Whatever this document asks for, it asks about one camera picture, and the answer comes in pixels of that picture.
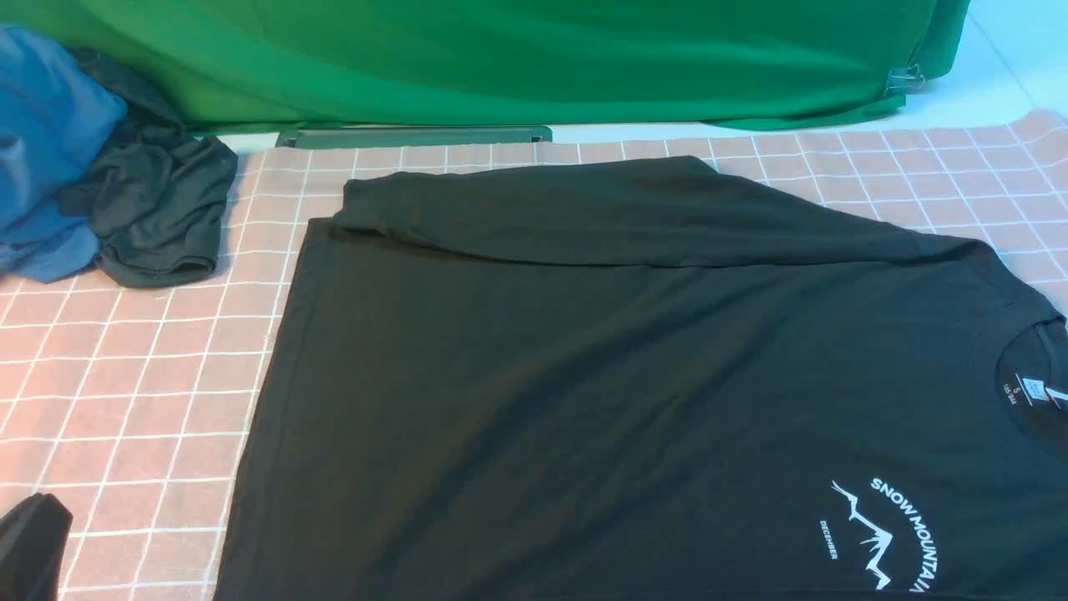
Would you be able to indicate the dark crumpled garment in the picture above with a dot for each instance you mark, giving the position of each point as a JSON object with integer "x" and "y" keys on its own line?
{"x": 155, "y": 196}

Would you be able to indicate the dark gray long-sleeved shirt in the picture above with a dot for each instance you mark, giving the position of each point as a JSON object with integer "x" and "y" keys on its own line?
{"x": 645, "y": 380}

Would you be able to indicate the gray metal bar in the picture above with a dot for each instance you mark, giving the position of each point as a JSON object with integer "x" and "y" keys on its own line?
{"x": 417, "y": 136}

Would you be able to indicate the black robot arm near left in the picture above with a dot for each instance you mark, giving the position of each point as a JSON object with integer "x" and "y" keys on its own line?
{"x": 34, "y": 534}

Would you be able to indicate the green backdrop cloth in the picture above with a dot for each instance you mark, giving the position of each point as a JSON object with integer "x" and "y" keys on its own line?
{"x": 761, "y": 66}

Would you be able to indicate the blue crumpled garment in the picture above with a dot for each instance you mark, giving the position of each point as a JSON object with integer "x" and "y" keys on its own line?
{"x": 55, "y": 120}

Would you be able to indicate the pink checkered tablecloth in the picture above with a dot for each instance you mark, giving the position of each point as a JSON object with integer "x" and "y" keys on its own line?
{"x": 132, "y": 406}

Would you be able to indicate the metal binder clip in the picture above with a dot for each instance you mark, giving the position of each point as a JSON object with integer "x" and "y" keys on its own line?
{"x": 905, "y": 81}

